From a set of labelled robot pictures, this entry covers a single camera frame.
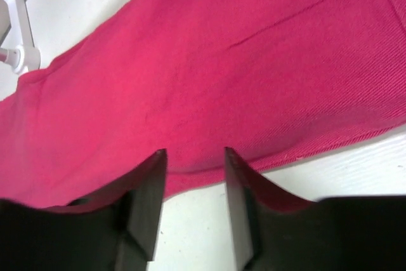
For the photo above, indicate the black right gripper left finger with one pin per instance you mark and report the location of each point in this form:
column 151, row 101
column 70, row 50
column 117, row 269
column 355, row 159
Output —
column 112, row 228

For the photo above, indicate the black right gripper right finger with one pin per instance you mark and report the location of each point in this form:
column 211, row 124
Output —
column 273, row 229

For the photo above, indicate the white clothes rack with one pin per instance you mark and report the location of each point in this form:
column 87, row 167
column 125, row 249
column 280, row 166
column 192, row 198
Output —
column 24, row 57

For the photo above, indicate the pink trousers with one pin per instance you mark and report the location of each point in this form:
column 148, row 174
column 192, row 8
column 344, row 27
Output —
column 277, row 80

